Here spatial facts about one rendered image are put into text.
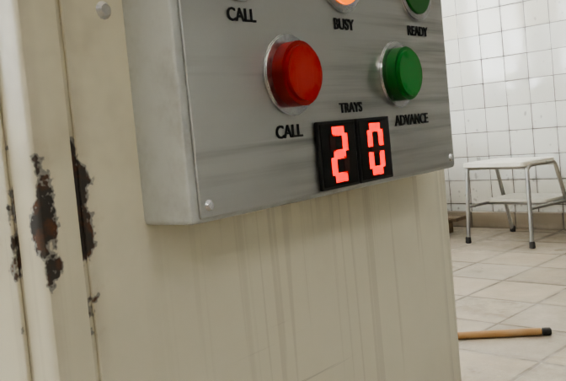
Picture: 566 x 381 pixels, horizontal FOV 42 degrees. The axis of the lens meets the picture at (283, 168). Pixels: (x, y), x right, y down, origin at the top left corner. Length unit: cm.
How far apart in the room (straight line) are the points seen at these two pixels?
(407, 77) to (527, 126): 425
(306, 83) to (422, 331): 23
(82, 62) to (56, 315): 10
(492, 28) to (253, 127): 446
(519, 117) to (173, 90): 442
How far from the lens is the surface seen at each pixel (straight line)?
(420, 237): 51
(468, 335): 254
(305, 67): 34
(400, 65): 42
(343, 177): 38
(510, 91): 470
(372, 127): 40
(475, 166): 421
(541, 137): 463
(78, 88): 30
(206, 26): 31
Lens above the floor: 73
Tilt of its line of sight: 3 degrees down
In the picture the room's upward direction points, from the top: 5 degrees counter-clockwise
